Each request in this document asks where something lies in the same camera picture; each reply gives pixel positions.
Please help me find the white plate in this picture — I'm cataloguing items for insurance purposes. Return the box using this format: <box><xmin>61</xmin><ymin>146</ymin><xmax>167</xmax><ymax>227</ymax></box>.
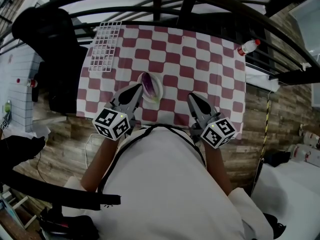
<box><xmin>136</xmin><ymin>71</ymin><xmax>164</xmax><ymax>104</ymax></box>

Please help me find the person's right forearm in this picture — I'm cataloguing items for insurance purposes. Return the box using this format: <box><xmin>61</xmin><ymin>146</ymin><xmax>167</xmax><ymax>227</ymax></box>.
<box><xmin>204</xmin><ymin>143</ymin><xmax>233</xmax><ymax>197</ymax></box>

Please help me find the white grid sheet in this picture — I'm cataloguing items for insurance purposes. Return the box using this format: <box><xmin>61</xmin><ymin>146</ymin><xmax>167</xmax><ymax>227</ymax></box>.
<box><xmin>87</xmin><ymin>21</ymin><xmax>123</xmax><ymax>72</ymax></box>

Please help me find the thin black floor cable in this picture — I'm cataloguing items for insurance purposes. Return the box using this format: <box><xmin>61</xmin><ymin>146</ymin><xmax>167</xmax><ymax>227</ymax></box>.
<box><xmin>36</xmin><ymin>148</ymin><xmax>51</xmax><ymax>183</ymax></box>

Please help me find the black bundle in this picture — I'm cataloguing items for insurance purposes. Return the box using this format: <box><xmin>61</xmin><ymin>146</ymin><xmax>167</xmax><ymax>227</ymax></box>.
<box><xmin>0</xmin><ymin>135</ymin><xmax>47</xmax><ymax>175</ymax></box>

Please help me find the white power cable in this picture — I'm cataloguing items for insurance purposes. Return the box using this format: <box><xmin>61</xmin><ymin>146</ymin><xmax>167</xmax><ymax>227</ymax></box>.
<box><xmin>83</xmin><ymin>133</ymin><xmax>101</xmax><ymax>169</ymax></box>

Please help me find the checkered red white table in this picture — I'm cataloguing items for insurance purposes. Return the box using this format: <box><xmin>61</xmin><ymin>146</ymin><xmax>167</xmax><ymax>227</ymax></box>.
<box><xmin>76</xmin><ymin>23</ymin><xmax>247</xmax><ymax>140</ymax></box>

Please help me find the red label water bottle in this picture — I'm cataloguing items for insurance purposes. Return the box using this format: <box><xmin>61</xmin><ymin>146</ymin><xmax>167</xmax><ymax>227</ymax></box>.
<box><xmin>236</xmin><ymin>38</ymin><xmax>262</xmax><ymax>57</ymax></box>

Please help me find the white plastic jug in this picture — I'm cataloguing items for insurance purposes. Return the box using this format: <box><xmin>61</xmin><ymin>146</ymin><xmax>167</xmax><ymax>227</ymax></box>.
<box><xmin>287</xmin><ymin>143</ymin><xmax>320</xmax><ymax>164</ymax></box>
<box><xmin>298</xmin><ymin>131</ymin><xmax>320</xmax><ymax>148</ymax></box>

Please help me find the black neck strap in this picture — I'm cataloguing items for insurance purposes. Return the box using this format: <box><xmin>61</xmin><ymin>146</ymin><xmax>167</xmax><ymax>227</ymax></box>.
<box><xmin>97</xmin><ymin>124</ymin><xmax>207</xmax><ymax>195</ymax></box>

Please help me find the black swivel chair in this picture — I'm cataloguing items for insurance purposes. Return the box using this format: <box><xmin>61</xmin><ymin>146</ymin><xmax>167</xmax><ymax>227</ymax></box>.
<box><xmin>262</xmin><ymin>212</ymin><xmax>287</xmax><ymax>240</ymax></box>

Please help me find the white panel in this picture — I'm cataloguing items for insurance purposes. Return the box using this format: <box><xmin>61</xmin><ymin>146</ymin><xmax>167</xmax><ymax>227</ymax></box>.
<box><xmin>246</xmin><ymin>61</ymin><xmax>281</xmax><ymax>93</ymax></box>

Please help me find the white cabinet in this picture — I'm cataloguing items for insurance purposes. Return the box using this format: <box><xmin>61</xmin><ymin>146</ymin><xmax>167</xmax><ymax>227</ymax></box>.
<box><xmin>289</xmin><ymin>0</ymin><xmax>320</xmax><ymax>108</ymax></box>

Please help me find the yellow black striped tape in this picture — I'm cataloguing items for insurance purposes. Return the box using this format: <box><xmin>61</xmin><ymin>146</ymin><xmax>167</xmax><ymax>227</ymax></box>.
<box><xmin>251</xmin><ymin>98</ymin><xmax>272</xmax><ymax>193</ymax></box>

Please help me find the person's left forearm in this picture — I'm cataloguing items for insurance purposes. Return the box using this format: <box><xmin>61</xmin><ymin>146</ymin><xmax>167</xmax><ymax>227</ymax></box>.
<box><xmin>80</xmin><ymin>133</ymin><xmax>121</xmax><ymax>192</ymax></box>

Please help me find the white tiled counter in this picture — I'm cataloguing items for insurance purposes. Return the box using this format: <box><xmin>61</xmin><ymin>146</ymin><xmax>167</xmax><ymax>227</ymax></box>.
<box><xmin>0</xmin><ymin>43</ymin><xmax>49</xmax><ymax>133</ymax></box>

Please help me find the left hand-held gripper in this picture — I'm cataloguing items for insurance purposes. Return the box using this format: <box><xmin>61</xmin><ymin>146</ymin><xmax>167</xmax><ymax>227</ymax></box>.
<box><xmin>92</xmin><ymin>83</ymin><xmax>145</xmax><ymax>142</ymax></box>

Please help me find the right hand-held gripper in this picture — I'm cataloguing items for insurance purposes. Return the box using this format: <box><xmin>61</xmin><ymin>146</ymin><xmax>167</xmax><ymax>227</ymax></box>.
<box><xmin>187</xmin><ymin>92</ymin><xmax>237</xmax><ymax>150</ymax></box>

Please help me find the black armrest office chair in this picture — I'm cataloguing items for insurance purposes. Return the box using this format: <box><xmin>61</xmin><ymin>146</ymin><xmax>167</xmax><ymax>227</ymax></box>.
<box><xmin>0</xmin><ymin>163</ymin><xmax>123</xmax><ymax>240</ymax></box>

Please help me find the black mesh office chair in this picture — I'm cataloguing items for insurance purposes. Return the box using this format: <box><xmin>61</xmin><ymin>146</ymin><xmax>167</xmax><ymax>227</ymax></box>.
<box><xmin>11</xmin><ymin>7</ymin><xmax>89</xmax><ymax>115</ymax></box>

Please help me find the black bag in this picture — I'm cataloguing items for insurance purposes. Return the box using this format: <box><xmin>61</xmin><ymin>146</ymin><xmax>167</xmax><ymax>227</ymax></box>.
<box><xmin>263</xmin><ymin>150</ymin><xmax>292</xmax><ymax>169</ymax></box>

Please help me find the white side table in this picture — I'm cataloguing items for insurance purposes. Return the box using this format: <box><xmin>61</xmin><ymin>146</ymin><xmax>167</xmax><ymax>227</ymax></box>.
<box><xmin>251</xmin><ymin>158</ymin><xmax>320</xmax><ymax>240</ymax></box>

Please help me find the purple eggplant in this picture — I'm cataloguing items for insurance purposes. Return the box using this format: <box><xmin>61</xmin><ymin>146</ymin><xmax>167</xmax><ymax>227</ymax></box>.
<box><xmin>141</xmin><ymin>71</ymin><xmax>161</xmax><ymax>103</ymax></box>

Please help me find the person's white shirt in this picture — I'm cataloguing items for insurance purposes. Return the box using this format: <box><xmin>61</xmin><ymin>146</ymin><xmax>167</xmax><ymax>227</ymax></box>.
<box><xmin>62</xmin><ymin>125</ymin><xmax>275</xmax><ymax>240</ymax></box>

